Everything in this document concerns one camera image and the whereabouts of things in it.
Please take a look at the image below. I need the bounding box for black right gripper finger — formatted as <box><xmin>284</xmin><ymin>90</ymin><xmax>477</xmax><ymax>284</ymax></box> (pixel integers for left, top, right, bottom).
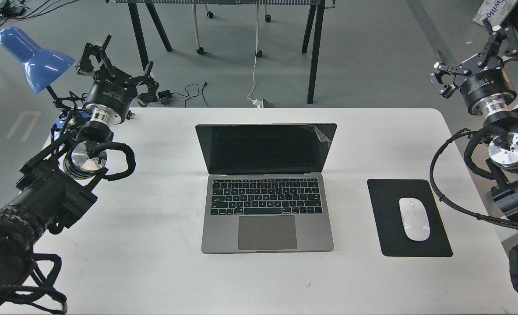
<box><xmin>430</xmin><ymin>50</ymin><xmax>470</xmax><ymax>98</ymax></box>
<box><xmin>477</xmin><ymin>18</ymin><xmax>518</xmax><ymax>68</ymax></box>

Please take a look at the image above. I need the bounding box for white computer mouse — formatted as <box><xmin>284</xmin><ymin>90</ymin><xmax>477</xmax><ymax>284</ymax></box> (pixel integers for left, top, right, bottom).
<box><xmin>399</xmin><ymin>197</ymin><xmax>430</xmax><ymax>242</ymax></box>

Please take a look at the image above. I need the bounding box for black table frame background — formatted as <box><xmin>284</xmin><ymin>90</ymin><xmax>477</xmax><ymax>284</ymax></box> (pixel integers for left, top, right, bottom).
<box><xmin>99</xmin><ymin>0</ymin><xmax>336</xmax><ymax>106</ymax></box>

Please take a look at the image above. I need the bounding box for black mouse pad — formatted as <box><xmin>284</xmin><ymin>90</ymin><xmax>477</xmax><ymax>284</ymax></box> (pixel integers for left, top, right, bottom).
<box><xmin>367</xmin><ymin>179</ymin><xmax>453</xmax><ymax>257</ymax></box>

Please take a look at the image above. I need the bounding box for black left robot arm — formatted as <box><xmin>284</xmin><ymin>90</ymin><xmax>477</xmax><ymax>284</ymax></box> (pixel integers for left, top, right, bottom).
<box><xmin>0</xmin><ymin>28</ymin><xmax>159</xmax><ymax>315</ymax></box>

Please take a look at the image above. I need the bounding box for white hanging cable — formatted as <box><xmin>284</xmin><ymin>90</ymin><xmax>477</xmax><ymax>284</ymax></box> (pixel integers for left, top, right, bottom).
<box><xmin>246</xmin><ymin>4</ymin><xmax>271</xmax><ymax>108</ymax></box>

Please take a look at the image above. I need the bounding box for rolling chair base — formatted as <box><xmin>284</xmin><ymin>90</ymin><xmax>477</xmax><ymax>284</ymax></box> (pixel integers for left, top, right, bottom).
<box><xmin>191</xmin><ymin>2</ymin><xmax>271</xmax><ymax>59</ymax></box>

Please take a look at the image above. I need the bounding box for black power adapter with cable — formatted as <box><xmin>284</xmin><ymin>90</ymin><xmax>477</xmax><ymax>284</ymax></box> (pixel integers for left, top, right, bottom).
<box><xmin>157</xmin><ymin>81</ymin><xmax>210</xmax><ymax>108</ymax></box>

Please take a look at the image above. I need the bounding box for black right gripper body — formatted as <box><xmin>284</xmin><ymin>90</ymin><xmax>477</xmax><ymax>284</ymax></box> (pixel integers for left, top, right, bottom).
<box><xmin>459</xmin><ymin>53</ymin><xmax>517</xmax><ymax>115</ymax></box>

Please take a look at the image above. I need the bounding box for white printed box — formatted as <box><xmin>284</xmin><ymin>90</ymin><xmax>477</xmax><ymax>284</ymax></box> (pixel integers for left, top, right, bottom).
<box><xmin>473</xmin><ymin>0</ymin><xmax>518</xmax><ymax>26</ymax></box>

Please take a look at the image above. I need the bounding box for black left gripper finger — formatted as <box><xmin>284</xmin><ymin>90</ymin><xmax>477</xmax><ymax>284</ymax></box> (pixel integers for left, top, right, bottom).
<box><xmin>77</xmin><ymin>35</ymin><xmax>115</xmax><ymax>78</ymax></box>
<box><xmin>131</xmin><ymin>61</ymin><xmax>159</xmax><ymax>105</ymax></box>

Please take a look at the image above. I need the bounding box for grey laptop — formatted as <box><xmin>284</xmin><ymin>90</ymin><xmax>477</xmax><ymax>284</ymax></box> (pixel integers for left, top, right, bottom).
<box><xmin>195</xmin><ymin>123</ymin><xmax>337</xmax><ymax>255</ymax></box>

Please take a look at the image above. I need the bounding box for black braided right cable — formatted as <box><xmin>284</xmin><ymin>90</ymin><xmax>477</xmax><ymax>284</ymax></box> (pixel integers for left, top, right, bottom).
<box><xmin>429</xmin><ymin>128</ymin><xmax>518</xmax><ymax>305</ymax></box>

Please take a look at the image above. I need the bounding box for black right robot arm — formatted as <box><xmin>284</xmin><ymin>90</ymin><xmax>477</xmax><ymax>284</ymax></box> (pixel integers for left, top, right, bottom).
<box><xmin>430</xmin><ymin>18</ymin><xmax>518</xmax><ymax>223</ymax></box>

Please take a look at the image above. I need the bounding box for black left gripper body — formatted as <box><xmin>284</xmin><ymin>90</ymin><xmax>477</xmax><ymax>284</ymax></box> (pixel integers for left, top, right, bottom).
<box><xmin>85</xmin><ymin>70</ymin><xmax>139</xmax><ymax>125</ymax></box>

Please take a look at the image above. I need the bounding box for tangled black cables floor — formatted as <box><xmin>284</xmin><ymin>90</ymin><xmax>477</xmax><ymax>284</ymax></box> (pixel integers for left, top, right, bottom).
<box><xmin>0</xmin><ymin>0</ymin><xmax>78</xmax><ymax>29</ymax></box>

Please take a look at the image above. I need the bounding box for blue desk lamp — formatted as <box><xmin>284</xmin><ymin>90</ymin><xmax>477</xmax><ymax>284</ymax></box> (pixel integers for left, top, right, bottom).
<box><xmin>0</xmin><ymin>27</ymin><xmax>92</xmax><ymax>132</ymax></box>

